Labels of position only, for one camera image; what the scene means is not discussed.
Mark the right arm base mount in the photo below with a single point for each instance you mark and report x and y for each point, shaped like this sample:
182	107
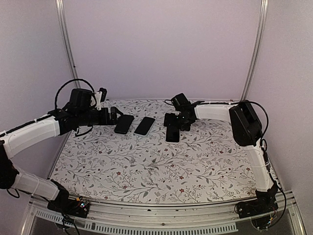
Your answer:
254	207

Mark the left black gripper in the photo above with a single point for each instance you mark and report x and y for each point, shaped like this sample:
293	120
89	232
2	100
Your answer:
105	120

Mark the aluminium frame post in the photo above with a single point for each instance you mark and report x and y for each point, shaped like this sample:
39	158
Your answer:
256	49
65	35

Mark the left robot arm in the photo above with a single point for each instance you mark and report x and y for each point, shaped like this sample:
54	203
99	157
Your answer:
20	138

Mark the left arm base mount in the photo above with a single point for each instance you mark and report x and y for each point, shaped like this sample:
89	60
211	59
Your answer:
74	207

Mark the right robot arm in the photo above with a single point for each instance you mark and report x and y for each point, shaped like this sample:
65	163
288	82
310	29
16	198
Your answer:
247	132

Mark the floral patterned table mat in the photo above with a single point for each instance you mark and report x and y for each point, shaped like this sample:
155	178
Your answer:
206	164

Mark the right aluminium frame post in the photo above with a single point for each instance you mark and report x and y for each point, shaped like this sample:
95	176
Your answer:
256	49

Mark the black phone middle white case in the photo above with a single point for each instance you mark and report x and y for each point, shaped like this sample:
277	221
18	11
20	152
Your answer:
144	127

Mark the front aluminium rail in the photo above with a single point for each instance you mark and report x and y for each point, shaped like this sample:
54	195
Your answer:
121	218

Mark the black phone left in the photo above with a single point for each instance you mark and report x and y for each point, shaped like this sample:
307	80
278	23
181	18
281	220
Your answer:
124	124

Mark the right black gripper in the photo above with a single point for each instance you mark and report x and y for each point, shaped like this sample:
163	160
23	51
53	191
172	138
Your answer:
170	122

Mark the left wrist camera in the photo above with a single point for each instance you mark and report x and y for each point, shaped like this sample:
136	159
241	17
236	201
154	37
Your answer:
100	97

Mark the left aluminium frame post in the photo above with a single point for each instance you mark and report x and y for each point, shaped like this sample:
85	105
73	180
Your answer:
65	35

